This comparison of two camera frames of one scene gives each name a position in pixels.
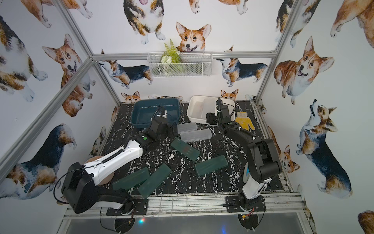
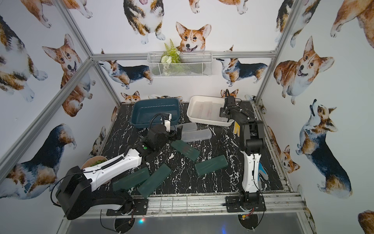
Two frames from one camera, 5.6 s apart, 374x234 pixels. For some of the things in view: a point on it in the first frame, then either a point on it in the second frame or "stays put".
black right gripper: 210,117 to 222,111
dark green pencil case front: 152,184 stays put
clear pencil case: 196,135 stays put
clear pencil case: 186,127 stays put
